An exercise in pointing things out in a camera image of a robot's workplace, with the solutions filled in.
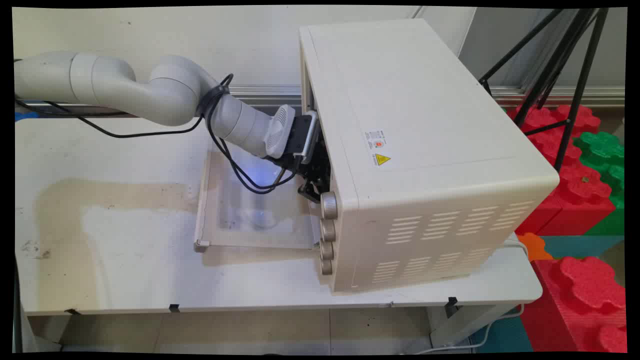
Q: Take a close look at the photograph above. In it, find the white table leg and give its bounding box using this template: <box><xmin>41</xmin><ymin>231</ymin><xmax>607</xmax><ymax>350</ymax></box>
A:
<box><xmin>426</xmin><ymin>302</ymin><xmax>522</xmax><ymax>349</ymax></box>

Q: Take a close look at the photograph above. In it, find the aluminium wall rail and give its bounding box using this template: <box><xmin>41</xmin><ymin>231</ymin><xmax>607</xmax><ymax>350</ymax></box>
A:
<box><xmin>227</xmin><ymin>85</ymin><xmax>626</xmax><ymax>109</ymax></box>

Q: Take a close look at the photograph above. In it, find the glass oven door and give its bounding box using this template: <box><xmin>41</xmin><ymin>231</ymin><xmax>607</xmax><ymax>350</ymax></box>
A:
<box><xmin>194</xmin><ymin>134</ymin><xmax>321</xmax><ymax>253</ymax></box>

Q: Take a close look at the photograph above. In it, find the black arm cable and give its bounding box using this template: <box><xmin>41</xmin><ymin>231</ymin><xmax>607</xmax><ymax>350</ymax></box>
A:
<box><xmin>15</xmin><ymin>74</ymin><xmax>302</xmax><ymax>195</ymax></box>

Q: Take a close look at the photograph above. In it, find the white label sticker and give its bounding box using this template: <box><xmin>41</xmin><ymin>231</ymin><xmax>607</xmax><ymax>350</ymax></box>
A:
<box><xmin>364</xmin><ymin>129</ymin><xmax>386</xmax><ymax>151</ymax></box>

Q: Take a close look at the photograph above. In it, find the big red foam block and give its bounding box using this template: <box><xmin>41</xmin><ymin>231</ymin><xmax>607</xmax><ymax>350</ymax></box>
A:
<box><xmin>520</xmin><ymin>255</ymin><xmax>627</xmax><ymax>354</ymax></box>

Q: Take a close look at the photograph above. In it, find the cream toaster oven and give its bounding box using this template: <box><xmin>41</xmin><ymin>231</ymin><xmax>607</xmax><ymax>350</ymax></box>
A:
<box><xmin>298</xmin><ymin>18</ymin><xmax>561</xmax><ymax>294</ymax></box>

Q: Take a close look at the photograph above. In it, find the large metal oven knob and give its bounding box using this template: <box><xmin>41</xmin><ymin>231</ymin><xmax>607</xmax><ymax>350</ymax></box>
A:
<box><xmin>320</xmin><ymin>191</ymin><xmax>339</xmax><ymax>220</ymax></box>

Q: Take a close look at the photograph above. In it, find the green foam block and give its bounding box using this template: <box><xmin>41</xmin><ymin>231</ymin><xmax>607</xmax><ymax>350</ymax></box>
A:
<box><xmin>572</xmin><ymin>131</ymin><xmax>626</xmax><ymax>237</ymax></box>

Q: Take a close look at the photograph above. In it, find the white power cable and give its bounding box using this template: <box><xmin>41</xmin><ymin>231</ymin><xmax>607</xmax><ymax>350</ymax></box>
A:
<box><xmin>400</xmin><ymin>237</ymin><xmax>532</xmax><ymax>355</ymax></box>

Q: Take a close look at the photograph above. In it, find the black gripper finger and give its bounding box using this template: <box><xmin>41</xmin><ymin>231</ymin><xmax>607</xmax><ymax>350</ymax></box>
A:
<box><xmin>298</xmin><ymin>181</ymin><xmax>322</xmax><ymax>204</ymax></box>

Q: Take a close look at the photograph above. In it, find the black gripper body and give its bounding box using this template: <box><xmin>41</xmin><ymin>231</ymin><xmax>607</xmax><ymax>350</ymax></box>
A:
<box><xmin>287</xmin><ymin>140</ymin><xmax>332</xmax><ymax>195</ymax></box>

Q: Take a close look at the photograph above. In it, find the orange foam piece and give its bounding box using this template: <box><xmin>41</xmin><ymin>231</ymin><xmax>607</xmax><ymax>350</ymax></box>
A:
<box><xmin>517</xmin><ymin>232</ymin><xmax>554</xmax><ymax>262</ymax></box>

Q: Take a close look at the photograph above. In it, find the black tripod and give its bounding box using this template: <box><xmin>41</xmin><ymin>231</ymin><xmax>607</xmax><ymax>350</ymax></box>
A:
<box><xmin>477</xmin><ymin>7</ymin><xmax>609</xmax><ymax>173</ymax></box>

